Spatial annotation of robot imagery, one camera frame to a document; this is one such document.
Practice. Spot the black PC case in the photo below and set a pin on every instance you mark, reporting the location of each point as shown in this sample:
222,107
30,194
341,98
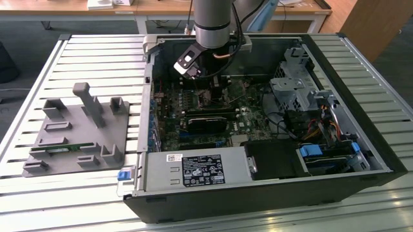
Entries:
226,205

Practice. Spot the silver perforated drive cage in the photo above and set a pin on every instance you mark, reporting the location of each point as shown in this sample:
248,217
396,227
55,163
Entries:
287,84

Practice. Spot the metal locking lever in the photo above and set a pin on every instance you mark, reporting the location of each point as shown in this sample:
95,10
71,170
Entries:
241,95

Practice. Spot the blue plastic clip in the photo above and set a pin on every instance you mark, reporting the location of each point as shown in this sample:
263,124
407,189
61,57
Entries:
356,148

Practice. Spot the blue disk carrier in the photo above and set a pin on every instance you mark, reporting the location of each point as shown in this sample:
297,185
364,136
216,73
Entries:
312,151

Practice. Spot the green RAM stick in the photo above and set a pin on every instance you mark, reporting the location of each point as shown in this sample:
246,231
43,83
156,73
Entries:
210,116
75,146

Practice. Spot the green motherboard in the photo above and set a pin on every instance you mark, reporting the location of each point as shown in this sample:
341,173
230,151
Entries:
254,120

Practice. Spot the grey parts rack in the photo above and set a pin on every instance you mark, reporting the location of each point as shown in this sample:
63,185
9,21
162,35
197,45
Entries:
74,149

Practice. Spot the black graphics card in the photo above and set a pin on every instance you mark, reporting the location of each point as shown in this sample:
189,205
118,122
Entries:
206,124

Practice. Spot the CPU socket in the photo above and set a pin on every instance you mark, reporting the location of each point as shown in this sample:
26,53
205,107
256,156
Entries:
201,104

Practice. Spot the silver power supply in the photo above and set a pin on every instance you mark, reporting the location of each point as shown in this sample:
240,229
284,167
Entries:
161,174

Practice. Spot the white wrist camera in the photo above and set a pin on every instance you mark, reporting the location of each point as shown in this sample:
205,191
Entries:
188,60

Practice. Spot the wooden cabinet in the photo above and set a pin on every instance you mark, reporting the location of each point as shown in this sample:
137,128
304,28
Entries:
371,24

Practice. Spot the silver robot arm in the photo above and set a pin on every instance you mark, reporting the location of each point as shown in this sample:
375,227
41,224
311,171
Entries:
212,19

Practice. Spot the small silver heatsink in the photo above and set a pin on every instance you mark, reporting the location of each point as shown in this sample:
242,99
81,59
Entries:
240,140

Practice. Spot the blue case latch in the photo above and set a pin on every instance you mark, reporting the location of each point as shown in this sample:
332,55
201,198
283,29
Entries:
125,174

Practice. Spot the wooden desk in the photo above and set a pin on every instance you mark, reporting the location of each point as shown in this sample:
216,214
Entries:
97,10

